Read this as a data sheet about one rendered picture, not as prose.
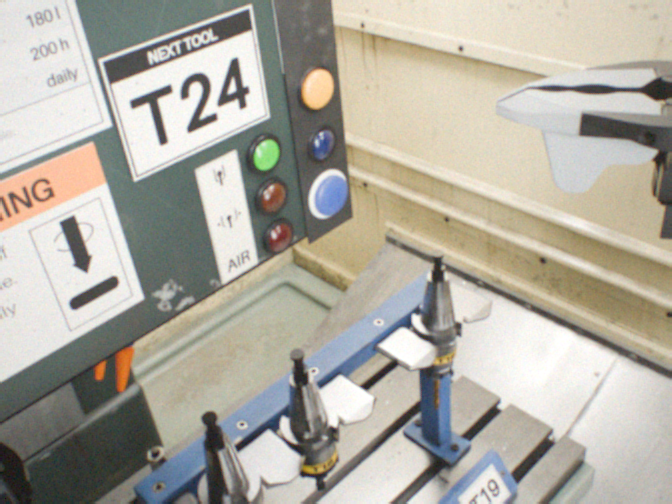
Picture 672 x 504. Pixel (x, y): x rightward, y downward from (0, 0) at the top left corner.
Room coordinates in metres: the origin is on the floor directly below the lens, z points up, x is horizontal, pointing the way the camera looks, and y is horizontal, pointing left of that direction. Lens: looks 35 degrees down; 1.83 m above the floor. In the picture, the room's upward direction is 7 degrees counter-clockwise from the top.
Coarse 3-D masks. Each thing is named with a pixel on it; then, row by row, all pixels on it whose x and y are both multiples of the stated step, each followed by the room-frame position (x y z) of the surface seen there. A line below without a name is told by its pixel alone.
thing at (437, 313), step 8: (432, 280) 0.67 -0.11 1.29; (440, 280) 0.67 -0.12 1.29; (448, 280) 0.67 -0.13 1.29; (424, 288) 0.68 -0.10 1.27; (432, 288) 0.67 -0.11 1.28; (440, 288) 0.66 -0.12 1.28; (448, 288) 0.67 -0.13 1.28; (424, 296) 0.68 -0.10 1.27; (432, 296) 0.67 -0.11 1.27; (440, 296) 0.66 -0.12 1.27; (448, 296) 0.67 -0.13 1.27; (424, 304) 0.67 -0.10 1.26; (432, 304) 0.66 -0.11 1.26; (440, 304) 0.66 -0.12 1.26; (448, 304) 0.66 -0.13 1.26; (424, 312) 0.67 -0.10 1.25; (432, 312) 0.66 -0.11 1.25; (440, 312) 0.66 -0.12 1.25; (448, 312) 0.66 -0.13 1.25; (424, 320) 0.67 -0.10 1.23; (432, 320) 0.66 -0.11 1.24; (440, 320) 0.66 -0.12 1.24; (448, 320) 0.66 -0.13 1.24; (432, 328) 0.66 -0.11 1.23; (440, 328) 0.66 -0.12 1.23; (448, 328) 0.66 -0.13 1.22
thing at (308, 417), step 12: (300, 384) 0.53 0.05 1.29; (312, 384) 0.53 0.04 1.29; (300, 396) 0.52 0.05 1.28; (312, 396) 0.52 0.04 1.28; (300, 408) 0.52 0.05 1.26; (312, 408) 0.52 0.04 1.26; (324, 408) 0.53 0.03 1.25; (300, 420) 0.52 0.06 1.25; (312, 420) 0.52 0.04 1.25; (324, 420) 0.53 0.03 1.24; (300, 432) 0.52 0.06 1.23; (312, 432) 0.52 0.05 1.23
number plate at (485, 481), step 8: (488, 472) 0.64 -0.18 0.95; (496, 472) 0.65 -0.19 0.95; (480, 480) 0.63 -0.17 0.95; (488, 480) 0.64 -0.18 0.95; (496, 480) 0.64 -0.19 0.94; (472, 488) 0.62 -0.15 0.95; (480, 488) 0.62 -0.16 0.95; (488, 488) 0.63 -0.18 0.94; (496, 488) 0.63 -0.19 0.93; (504, 488) 0.63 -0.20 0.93; (464, 496) 0.61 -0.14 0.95; (472, 496) 0.61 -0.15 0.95; (480, 496) 0.62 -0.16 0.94; (488, 496) 0.62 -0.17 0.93; (496, 496) 0.62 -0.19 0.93; (504, 496) 0.62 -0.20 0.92
